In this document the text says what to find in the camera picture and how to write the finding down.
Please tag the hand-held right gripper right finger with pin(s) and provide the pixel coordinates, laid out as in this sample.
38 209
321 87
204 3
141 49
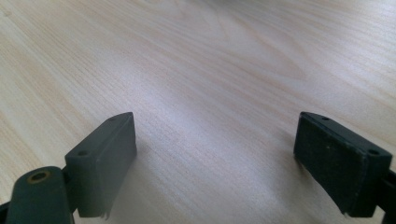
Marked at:
336 161

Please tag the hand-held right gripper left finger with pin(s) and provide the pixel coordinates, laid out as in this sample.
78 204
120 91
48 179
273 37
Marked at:
99 168

